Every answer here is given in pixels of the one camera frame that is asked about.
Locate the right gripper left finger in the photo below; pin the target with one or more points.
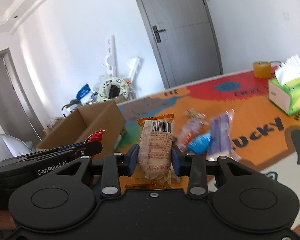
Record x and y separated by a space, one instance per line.
115 166

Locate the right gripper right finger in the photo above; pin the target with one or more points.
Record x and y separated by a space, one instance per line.
192 166

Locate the purple bread snack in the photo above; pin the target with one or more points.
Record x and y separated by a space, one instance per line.
220 128

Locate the red candy snack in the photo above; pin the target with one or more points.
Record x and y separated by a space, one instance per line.
96 136

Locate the orange snack bar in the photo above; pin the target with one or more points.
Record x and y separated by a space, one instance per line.
153 169

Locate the left hand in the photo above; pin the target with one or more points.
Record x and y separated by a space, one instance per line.
6 221

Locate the blue snack packet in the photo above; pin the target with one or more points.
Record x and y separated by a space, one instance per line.
200 144

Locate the pink orange snack packet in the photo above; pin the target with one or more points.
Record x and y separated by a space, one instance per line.
193 128

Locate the small brown candy packet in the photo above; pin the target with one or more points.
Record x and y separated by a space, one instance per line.
191 113

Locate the brown cardboard box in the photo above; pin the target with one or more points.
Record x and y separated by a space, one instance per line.
83 122

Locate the blue plastic bag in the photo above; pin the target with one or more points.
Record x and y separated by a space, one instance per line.
84 94

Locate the short white plastic board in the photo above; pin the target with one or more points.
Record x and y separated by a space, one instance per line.
133 65

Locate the tall white plastic board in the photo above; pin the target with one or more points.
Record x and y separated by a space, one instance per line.
110 61

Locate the yellow tape roll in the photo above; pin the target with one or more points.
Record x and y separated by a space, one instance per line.
262 69

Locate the green tissue box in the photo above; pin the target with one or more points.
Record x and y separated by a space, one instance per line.
284 88

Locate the grey door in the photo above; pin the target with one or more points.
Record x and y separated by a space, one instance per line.
189 49

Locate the black door handle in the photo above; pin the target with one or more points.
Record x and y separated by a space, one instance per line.
157 32

